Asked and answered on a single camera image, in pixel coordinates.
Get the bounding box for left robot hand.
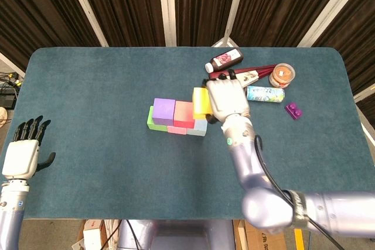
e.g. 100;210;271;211
1;115;56;180

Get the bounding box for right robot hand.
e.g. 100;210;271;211
202;69;251;125

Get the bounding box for yellow foam cube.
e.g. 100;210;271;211
192;87;214;121

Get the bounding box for light blue foam cube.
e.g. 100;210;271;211
186;118;208;137

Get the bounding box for red foam cube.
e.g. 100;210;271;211
173;100;196;129

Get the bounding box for purple foam cube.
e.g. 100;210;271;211
152;98;176;126

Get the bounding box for green foam cube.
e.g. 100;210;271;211
146;105;169;132

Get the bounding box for dark red folding fan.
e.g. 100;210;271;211
209;64;278;87

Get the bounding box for dark juice bottle white cap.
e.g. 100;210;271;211
204;48;244;73

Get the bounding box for printed light blue drink can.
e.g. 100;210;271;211
245;85;286;104

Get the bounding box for pink foam cube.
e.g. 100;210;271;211
166;125;188;136

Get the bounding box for clear jar orange contents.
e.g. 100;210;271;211
268;63;296;88

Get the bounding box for black floor device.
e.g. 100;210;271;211
0;94;17;109

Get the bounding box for purple toy brick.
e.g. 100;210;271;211
284;102;304;121

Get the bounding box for teal table cloth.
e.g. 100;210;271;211
0;46;375;221

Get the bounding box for white cardboard box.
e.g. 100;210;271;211
83;226;103;250

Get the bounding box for dark brown pleated curtain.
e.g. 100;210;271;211
0;0;375;119

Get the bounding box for lavender robot torso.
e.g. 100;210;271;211
117;219;237;250

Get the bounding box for brown printed cardboard box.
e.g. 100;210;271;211
244;220;288;250

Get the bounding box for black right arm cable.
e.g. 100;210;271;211
254;134;343;250

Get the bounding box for white frame post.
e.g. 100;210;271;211
157;0;178;47
353;90;375;104
0;52;26;78
63;0;109;47
210;0;250;48
297;0;367;48

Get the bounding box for black velcro arm strap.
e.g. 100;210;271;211
288;190;312;230

